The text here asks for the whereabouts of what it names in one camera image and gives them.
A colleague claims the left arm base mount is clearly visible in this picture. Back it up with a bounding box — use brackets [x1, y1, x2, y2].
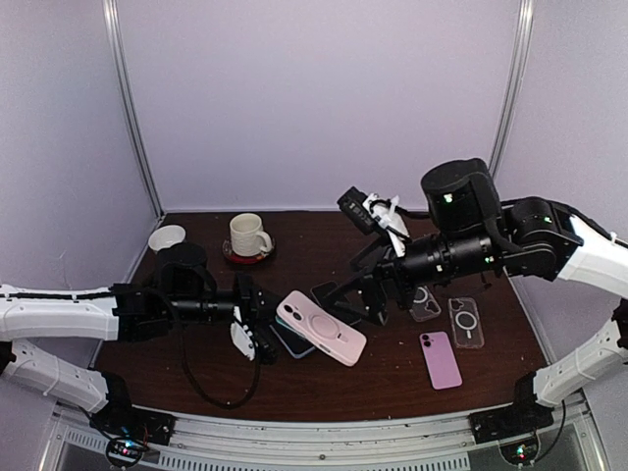
[86, 373, 176, 470]

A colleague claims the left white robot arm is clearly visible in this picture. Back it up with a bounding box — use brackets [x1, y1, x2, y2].
[1, 242, 278, 436]

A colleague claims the front aluminium rail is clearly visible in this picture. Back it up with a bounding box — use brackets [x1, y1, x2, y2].
[43, 401, 604, 471]

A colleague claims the cream ceramic mug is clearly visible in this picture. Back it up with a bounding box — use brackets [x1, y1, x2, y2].
[230, 213, 274, 257]

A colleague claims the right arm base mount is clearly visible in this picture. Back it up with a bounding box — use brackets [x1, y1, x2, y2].
[468, 372, 553, 468]

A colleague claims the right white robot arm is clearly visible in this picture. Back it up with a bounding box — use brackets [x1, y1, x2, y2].
[321, 158, 627, 325]

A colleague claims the white small bowl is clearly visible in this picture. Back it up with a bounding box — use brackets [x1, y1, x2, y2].
[147, 225, 186, 253]

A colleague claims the right aluminium frame post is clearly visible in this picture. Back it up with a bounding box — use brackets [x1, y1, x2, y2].
[489, 0, 535, 178]

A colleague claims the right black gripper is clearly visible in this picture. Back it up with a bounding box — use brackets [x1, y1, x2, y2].
[322, 229, 500, 328]

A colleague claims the aluminium frame post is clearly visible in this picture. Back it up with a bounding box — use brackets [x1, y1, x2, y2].
[489, 0, 535, 178]
[102, 0, 165, 219]

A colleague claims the right black cable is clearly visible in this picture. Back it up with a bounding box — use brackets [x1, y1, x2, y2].
[396, 205, 628, 251]

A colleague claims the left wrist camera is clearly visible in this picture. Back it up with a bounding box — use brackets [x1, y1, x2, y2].
[230, 306, 279, 365]

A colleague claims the clear phone case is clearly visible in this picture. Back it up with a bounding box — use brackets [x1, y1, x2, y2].
[409, 286, 442, 323]

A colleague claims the black phone white case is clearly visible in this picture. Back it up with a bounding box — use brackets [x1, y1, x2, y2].
[276, 290, 367, 367]
[270, 321, 316, 359]

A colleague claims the left aluminium frame post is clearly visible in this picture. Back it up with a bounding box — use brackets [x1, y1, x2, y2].
[102, 0, 165, 219]

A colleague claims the red coaster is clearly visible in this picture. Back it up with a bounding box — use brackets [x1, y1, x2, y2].
[221, 239, 276, 266]

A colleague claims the left black braided cable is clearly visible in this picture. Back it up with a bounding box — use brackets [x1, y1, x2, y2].
[0, 287, 261, 411]

